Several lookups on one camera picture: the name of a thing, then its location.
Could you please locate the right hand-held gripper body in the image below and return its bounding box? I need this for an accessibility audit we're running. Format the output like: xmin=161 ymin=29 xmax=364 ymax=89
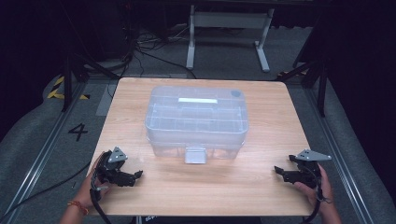
xmin=291 ymin=148 xmax=332 ymax=189

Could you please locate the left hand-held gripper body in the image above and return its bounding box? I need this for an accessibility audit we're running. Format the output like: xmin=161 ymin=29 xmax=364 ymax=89
xmin=93 ymin=147 xmax=138 ymax=188

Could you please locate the clear plastic storage box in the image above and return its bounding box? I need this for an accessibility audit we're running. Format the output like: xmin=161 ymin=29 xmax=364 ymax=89
xmin=144 ymin=85 xmax=250 ymax=165

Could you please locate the person's right hand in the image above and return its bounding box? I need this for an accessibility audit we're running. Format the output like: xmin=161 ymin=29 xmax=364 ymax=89
xmin=293 ymin=164 xmax=335 ymax=213

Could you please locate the person's left hand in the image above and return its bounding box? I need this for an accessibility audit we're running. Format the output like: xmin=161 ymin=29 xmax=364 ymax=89
xmin=73 ymin=151 xmax=110 ymax=210

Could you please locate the black tripod stand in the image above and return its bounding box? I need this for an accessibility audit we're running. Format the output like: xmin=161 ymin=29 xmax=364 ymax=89
xmin=276 ymin=57 xmax=331 ymax=119
xmin=60 ymin=50 xmax=121 ymax=114

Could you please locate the grey metal stand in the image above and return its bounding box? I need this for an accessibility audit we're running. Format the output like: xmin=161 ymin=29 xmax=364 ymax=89
xmin=185 ymin=4 xmax=276 ymax=74

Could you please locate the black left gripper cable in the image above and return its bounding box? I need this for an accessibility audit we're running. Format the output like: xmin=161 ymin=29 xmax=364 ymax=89
xmin=89 ymin=178 xmax=114 ymax=224

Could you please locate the metal floor rail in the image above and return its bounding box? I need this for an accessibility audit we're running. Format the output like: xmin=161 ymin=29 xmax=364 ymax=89
xmin=303 ymin=87 xmax=376 ymax=224
xmin=0 ymin=81 xmax=92 ymax=224

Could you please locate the orange beaded bracelet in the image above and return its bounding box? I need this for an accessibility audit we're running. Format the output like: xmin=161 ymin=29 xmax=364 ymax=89
xmin=66 ymin=200 xmax=90 ymax=217

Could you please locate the black floor cable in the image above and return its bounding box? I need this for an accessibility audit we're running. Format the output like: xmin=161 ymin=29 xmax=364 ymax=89
xmin=0 ymin=161 xmax=92 ymax=222

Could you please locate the bundle of black cables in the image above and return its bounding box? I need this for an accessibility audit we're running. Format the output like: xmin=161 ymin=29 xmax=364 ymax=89
xmin=106 ymin=0 xmax=198 ymax=80

